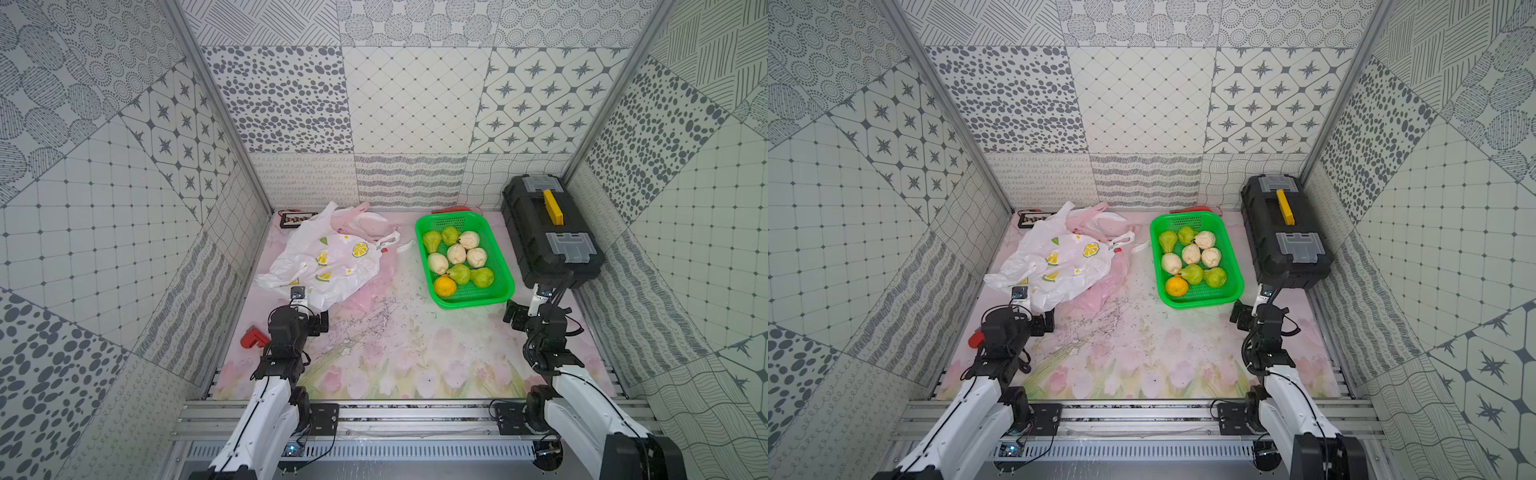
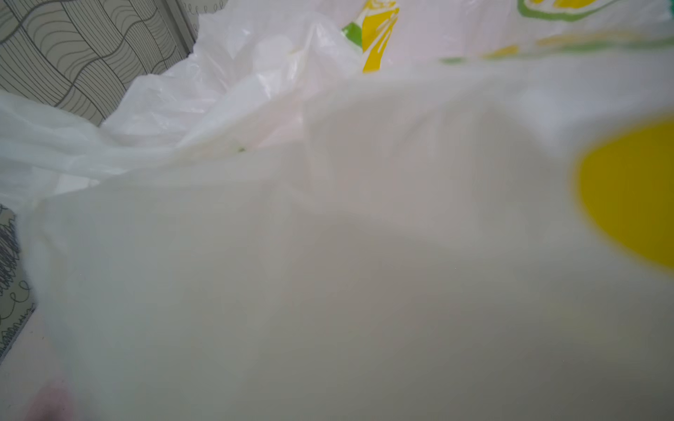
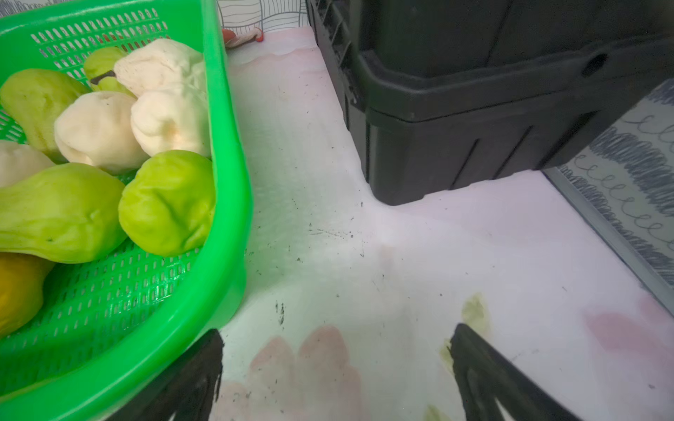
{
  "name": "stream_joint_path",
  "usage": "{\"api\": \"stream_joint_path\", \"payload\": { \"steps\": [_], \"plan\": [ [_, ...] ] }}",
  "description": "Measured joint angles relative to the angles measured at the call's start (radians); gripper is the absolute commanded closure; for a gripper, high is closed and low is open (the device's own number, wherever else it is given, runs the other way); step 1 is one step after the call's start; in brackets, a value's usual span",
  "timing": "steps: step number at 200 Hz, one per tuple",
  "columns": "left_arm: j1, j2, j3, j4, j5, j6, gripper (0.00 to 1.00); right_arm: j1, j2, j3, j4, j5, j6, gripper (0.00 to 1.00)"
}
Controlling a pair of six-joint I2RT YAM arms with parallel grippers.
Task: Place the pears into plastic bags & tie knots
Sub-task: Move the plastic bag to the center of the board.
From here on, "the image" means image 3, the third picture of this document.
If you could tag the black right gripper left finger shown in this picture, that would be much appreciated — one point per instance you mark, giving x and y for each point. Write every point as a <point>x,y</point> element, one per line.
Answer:
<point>185,390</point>

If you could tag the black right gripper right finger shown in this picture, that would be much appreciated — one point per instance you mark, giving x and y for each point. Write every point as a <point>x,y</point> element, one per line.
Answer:
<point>490,386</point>

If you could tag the yellow pear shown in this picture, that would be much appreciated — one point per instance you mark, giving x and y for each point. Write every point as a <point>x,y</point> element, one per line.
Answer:
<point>22,281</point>

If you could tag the green plastic basket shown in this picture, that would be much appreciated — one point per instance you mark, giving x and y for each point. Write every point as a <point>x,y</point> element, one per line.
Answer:
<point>109,327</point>

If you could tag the floral pink table mat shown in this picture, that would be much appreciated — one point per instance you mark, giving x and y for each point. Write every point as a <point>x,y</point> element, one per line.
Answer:
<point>351,304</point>

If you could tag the green pear front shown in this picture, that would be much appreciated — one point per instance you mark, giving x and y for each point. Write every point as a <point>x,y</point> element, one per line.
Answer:
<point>168,208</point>

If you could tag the large green pear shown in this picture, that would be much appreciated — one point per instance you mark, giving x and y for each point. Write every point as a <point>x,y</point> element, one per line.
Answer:
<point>64,214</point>

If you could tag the white pear right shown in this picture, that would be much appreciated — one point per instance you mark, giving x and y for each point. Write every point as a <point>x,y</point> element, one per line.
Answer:
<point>174,117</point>

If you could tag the white pear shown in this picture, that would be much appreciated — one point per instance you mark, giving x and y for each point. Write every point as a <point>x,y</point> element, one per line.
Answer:
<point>96,130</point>
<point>161,63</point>
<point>174,117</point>

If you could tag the white pear centre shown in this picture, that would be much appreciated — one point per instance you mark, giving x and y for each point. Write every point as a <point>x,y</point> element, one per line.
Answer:
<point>96,130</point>

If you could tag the black plastic toolbox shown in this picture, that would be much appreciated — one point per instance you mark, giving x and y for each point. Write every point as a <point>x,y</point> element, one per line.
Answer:
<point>439,95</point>

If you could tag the white pear left edge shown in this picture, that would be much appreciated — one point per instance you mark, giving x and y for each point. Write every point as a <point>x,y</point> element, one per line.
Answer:
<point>19,161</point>

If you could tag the white pear top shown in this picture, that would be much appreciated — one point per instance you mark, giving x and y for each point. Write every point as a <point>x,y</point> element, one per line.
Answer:
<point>161,63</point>

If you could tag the green pear left back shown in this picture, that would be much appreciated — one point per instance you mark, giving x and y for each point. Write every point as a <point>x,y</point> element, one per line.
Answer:
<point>35,98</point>

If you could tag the green pear top back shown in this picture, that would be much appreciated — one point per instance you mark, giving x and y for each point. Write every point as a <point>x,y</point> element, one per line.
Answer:
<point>99,70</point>

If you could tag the pink patterned plastic bag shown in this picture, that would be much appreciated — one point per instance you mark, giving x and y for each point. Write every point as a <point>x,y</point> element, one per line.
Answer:
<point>233,40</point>

